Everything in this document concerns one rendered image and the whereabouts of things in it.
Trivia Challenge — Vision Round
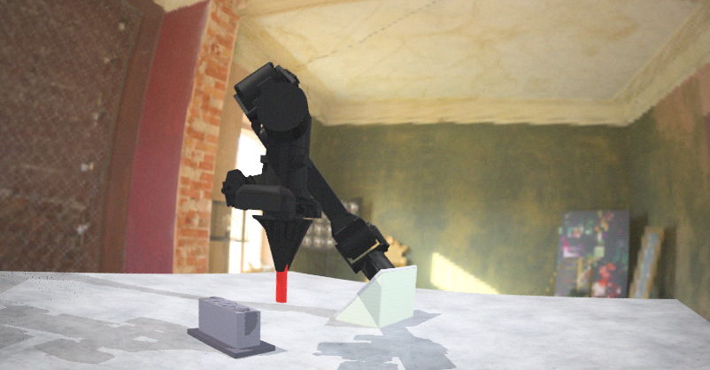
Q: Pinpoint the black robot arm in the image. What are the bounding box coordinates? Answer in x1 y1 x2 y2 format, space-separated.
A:
221 62 395 281

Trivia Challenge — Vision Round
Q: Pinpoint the red peg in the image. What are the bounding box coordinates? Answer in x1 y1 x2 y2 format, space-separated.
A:
275 267 288 303

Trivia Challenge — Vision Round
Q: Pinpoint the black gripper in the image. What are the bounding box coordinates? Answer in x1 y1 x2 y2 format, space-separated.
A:
235 146 322 272

